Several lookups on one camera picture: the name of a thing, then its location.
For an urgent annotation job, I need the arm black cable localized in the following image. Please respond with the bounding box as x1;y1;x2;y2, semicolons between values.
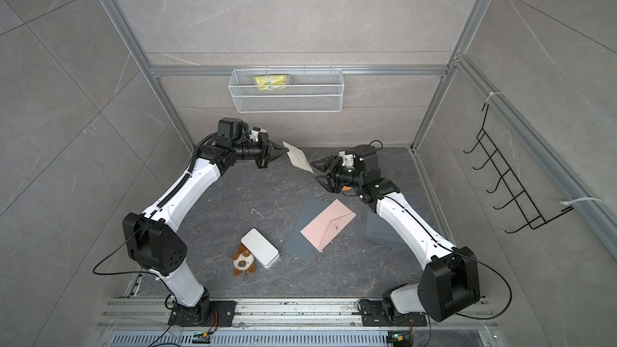
358;139;514;321
92;132;218;309

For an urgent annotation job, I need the brown white dog plush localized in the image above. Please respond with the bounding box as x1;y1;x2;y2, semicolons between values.
231;244;256;276

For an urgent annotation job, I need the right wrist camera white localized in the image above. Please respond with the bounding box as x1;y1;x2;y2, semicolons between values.
338;151;353;168

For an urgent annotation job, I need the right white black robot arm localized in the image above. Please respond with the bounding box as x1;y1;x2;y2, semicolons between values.
310;145;481;321

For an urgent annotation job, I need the grey envelope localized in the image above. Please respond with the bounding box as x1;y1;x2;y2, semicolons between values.
281;196;334;262
366;211;409;252

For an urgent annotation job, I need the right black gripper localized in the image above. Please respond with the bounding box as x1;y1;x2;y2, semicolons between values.
312;156;364;194

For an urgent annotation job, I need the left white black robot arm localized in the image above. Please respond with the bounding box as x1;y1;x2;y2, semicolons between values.
122;118;288;326

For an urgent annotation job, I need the yellow packet in basket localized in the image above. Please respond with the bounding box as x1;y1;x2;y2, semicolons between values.
253;75;291;92

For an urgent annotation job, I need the grey envelope front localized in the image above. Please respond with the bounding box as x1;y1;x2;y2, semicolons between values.
366;211;409;252

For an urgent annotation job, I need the white rectangular box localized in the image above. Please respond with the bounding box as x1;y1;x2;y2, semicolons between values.
241;228;280;269

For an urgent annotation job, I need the black wire hook rack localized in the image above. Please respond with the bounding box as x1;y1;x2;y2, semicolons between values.
463;104;574;235

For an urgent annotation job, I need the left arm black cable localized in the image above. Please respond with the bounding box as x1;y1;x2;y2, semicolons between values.
92;132;218;309

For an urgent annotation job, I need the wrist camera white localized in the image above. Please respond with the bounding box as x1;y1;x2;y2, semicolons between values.
247;127;268;142
338;151;353;168

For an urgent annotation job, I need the white wire mesh basket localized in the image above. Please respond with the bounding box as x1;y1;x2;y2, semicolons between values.
228;68;345;113

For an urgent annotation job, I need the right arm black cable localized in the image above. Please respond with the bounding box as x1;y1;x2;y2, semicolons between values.
358;139;514;321

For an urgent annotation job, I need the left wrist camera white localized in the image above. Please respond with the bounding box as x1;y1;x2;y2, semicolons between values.
247;127;268;142

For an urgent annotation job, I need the grey envelope under pink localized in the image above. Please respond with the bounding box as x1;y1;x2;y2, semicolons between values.
281;196;334;262

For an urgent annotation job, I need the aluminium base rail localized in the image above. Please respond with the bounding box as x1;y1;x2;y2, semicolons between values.
90;297;504;346

